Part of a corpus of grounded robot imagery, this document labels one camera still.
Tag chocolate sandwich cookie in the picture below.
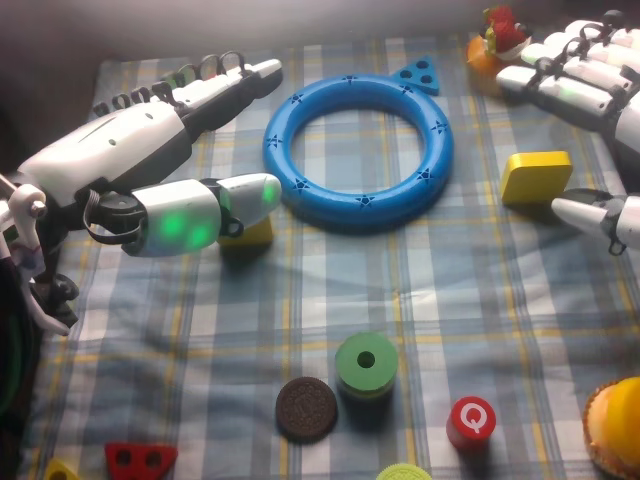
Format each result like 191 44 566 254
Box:
274 376 339 444

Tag green cylinder block with hole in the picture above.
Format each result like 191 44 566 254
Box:
333 331 400 401

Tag blue plaid cloth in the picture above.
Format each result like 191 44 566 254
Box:
19 32 640 480

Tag toy strawberry cake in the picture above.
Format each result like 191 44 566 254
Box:
466 4 534 76

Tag orange toy tart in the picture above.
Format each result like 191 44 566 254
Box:
582 376 640 479

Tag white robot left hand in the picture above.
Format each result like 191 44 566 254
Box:
17 49 285 259

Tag red cylinder block letter Q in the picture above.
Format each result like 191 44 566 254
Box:
446 396 498 450

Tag yellow square block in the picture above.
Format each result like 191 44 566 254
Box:
500 150 574 207
217 214 275 250

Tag small yellow block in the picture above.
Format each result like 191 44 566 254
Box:
43 458 81 480

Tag light green round piece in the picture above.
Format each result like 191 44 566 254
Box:
374 464 434 480

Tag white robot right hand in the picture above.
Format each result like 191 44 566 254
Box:
494 9 640 257

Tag blue triangle block with holes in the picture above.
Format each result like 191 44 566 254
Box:
389 55 441 97

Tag blue star ring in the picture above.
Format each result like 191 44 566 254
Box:
263 74 455 232

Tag red triangle block with holes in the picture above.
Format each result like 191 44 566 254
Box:
103 442 179 480

